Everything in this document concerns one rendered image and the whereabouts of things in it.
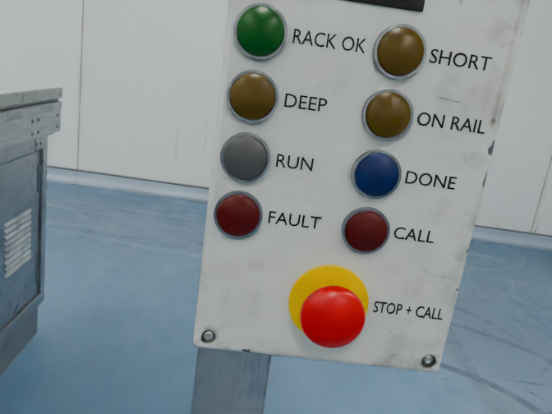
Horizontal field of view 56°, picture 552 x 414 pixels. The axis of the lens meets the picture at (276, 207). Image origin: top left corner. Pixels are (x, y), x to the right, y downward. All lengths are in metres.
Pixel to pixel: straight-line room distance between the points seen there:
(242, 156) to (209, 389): 0.22
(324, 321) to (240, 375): 0.14
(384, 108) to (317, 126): 0.04
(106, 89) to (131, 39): 0.42
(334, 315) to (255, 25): 0.17
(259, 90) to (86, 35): 3.86
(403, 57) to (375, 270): 0.13
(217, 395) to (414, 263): 0.20
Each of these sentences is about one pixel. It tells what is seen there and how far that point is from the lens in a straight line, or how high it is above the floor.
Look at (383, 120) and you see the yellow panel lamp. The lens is 0.31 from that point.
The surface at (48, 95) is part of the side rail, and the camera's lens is 1.79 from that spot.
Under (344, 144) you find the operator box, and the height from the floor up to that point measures 1.02.
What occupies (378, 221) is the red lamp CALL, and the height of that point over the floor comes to 0.98.
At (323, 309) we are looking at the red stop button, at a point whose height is 0.93.
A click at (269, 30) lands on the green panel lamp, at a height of 1.08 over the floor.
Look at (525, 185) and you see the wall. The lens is 4.34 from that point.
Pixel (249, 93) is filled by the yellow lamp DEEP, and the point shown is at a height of 1.05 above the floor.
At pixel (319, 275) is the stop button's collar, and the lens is 0.33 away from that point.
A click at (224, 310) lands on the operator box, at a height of 0.91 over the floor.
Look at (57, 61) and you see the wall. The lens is 4.23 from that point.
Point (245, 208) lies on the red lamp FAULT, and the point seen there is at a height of 0.98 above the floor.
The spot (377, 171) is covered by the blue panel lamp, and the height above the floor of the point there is 1.01.
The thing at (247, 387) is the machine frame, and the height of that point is 0.81.
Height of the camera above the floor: 1.06
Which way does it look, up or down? 15 degrees down
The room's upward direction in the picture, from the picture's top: 8 degrees clockwise
